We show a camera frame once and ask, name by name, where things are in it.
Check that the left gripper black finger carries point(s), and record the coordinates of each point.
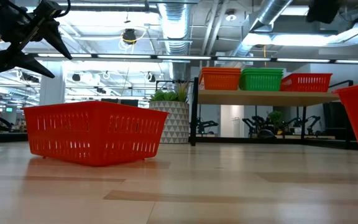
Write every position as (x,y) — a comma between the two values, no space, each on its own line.
(9,60)
(54,32)

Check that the orange plastic basket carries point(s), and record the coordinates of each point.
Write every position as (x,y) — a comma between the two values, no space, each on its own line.
(221,82)
(221,71)
(221,68)

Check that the green plastic basket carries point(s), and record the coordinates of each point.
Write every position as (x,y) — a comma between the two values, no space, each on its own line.
(261,82)
(261,69)

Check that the black background robot arm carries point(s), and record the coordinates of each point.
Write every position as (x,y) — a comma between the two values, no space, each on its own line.
(255,124)

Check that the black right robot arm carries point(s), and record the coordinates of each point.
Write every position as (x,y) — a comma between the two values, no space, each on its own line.
(322,11)

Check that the wooden shelf with black legs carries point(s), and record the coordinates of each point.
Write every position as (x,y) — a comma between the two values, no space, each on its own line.
(259,98)

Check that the black computer monitor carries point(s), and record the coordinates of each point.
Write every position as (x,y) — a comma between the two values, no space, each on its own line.
(126,101)

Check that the long ceiling light strip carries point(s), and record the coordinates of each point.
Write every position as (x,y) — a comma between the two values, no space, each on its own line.
(182,57)

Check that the green succulent plant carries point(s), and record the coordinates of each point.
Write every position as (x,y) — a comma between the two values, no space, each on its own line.
(169,95)

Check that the white triangle-patterned plant pot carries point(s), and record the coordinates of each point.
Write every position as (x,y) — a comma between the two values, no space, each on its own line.
(172,124)

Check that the background potted plant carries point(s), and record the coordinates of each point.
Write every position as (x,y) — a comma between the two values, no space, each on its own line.
(275,117)

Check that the dark background cabinet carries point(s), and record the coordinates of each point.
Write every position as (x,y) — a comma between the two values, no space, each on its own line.
(336,119)

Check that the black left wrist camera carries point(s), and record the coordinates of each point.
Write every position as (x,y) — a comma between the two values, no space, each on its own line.
(50,7)

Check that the black aluminium table frame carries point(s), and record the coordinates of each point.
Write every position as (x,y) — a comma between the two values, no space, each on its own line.
(8,137)

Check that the silver ribbed ventilation duct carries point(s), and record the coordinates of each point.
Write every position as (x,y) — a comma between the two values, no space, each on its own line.
(176,31)

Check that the silver slanted ventilation duct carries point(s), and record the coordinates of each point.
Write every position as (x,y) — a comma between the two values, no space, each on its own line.
(259,25)

